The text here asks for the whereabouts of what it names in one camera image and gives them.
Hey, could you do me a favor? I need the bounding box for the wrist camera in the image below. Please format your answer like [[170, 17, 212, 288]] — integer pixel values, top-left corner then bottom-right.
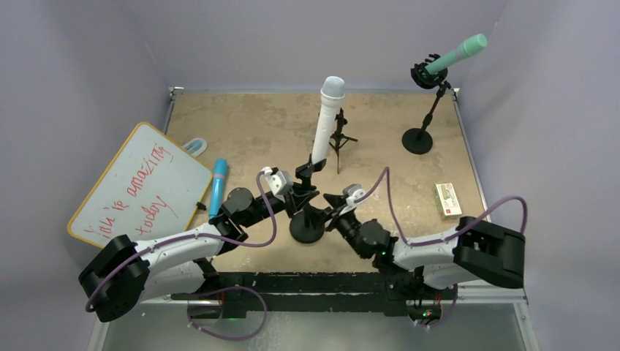
[[261, 167, 294, 199], [340, 184, 366, 215]]

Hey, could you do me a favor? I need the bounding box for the white microphone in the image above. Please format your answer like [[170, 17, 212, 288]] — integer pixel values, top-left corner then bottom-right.
[[311, 76, 345, 165]]

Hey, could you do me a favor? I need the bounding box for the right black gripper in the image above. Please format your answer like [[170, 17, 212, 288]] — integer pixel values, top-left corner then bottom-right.
[[303, 193, 367, 258]]

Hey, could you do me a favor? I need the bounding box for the small white green box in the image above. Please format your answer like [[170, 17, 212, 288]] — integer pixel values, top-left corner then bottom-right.
[[434, 183, 463, 219]]

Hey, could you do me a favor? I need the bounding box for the black round-base stand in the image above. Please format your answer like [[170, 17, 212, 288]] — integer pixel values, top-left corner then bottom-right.
[[401, 60, 453, 156], [289, 155, 326, 244]]

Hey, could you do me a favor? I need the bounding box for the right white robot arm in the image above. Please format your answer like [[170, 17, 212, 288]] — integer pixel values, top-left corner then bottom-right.
[[324, 194, 526, 298]]

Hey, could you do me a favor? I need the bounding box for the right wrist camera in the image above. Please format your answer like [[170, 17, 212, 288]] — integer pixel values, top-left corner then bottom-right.
[[340, 184, 366, 215]]

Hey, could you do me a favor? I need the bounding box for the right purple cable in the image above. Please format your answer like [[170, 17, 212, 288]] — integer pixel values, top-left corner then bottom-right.
[[355, 167, 528, 248]]

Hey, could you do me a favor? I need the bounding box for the black tripod mic stand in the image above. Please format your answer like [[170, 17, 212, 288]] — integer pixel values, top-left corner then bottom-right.
[[329, 107, 358, 174]]

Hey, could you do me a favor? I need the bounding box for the blue microphone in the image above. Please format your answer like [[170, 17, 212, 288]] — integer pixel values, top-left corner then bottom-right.
[[208, 158, 228, 219]]

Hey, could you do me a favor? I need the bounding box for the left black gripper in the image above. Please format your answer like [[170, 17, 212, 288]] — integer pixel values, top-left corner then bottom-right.
[[241, 181, 317, 228]]

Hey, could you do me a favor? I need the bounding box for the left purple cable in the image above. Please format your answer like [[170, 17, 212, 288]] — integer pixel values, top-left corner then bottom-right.
[[85, 172, 279, 314]]

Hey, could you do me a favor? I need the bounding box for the whiteboard eraser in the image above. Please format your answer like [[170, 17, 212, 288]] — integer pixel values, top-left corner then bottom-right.
[[183, 137, 208, 157]]

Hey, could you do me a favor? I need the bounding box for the purple cable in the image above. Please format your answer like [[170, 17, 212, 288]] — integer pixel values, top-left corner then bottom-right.
[[85, 172, 279, 314], [355, 167, 528, 248]]

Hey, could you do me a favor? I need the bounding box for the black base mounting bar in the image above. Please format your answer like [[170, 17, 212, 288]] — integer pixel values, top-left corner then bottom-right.
[[171, 254, 458, 321]]

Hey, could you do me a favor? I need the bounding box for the yellow-framed whiteboard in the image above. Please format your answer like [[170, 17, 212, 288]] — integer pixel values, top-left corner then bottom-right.
[[67, 122, 213, 248]]

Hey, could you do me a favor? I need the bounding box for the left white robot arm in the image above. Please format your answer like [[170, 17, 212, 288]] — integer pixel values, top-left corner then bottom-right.
[[78, 170, 319, 322]]

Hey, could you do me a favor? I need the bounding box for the green microphone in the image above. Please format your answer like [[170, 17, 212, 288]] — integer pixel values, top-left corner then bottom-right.
[[425, 34, 488, 75]]

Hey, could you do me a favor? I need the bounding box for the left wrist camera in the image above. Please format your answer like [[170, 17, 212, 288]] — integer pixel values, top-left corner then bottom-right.
[[261, 167, 294, 199]]

